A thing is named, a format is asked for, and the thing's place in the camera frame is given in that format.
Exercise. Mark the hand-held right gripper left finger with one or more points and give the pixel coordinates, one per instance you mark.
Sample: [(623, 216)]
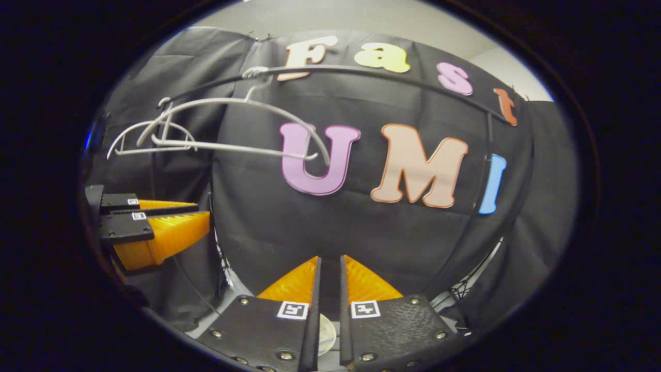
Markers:
[(312, 330)]

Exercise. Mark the white plastic clothes hanger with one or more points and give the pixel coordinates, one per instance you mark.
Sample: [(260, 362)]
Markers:
[(232, 148), (134, 150)]

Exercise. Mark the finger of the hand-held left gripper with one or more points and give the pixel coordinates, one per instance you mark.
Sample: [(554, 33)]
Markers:
[(124, 228), (119, 202)]

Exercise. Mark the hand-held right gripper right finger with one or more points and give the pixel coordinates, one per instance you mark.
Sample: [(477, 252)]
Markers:
[(343, 330)]

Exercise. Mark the black backdrop cloth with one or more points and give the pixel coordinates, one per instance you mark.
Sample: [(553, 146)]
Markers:
[(258, 217)]

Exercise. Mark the black metal clothes rack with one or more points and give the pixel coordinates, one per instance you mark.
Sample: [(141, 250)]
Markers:
[(335, 67)]

